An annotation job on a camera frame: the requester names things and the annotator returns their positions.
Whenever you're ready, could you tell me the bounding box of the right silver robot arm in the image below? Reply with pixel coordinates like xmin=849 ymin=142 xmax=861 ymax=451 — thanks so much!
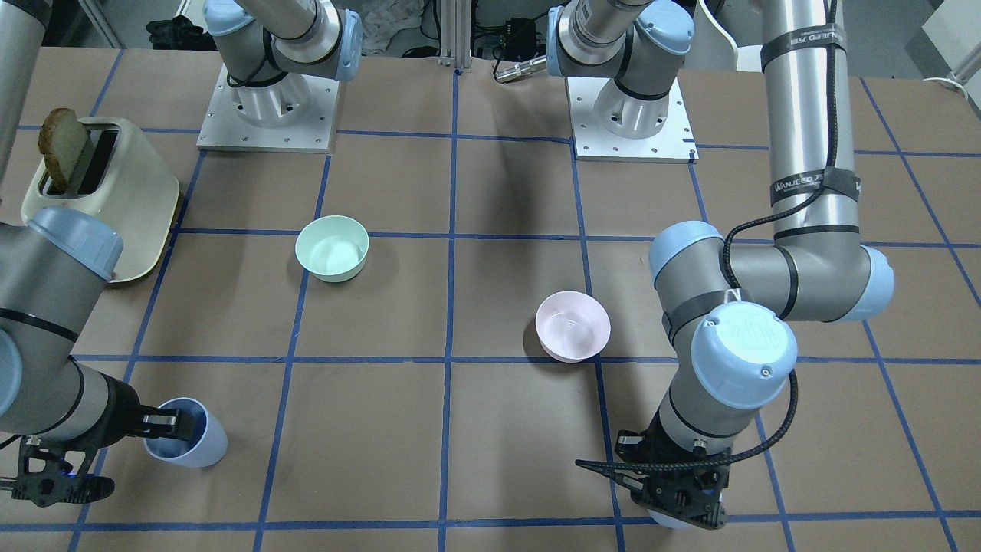
xmin=2 ymin=1 xmax=364 ymax=453

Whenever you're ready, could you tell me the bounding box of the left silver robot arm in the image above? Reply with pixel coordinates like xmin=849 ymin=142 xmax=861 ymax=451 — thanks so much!
xmin=577 ymin=1 xmax=894 ymax=478

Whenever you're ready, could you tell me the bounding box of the bread slice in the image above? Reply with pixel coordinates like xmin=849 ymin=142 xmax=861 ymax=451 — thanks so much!
xmin=38 ymin=107 xmax=90 ymax=195

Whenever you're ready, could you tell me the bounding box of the green bowl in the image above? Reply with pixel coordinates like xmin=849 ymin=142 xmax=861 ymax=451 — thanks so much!
xmin=294 ymin=215 xmax=370 ymax=283

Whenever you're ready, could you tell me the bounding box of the black braided cable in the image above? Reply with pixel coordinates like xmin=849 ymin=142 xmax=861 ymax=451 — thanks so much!
xmin=575 ymin=0 xmax=844 ymax=470

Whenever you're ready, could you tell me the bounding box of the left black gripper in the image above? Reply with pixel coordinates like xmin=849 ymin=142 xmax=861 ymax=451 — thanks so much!
xmin=640 ymin=412 xmax=732 ymax=476

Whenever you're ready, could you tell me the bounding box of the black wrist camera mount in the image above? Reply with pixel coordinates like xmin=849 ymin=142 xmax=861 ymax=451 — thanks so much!
xmin=615 ymin=430 xmax=730 ymax=530

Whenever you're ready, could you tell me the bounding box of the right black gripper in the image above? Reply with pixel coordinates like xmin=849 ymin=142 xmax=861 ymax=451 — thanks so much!
xmin=73 ymin=373 xmax=192 ymax=453

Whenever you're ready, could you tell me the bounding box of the pink bowl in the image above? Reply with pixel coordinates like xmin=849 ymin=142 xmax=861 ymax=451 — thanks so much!
xmin=535 ymin=291 xmax=611 ymax=363

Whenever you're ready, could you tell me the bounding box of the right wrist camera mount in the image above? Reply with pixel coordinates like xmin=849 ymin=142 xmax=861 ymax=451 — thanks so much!
xmin=1 ymin=436 xmax=116 ymax=508

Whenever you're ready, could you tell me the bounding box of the blue cup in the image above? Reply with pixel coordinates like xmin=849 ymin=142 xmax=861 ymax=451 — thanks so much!
xmin=143 ymin=397 xmax=228 ymax=468
xmin=648 ymin=510 xmax=697 ymax=531

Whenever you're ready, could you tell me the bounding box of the cream toaster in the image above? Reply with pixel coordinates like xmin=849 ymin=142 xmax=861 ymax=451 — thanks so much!
xmin=21 ymin=117 xmax=181 ymax=284

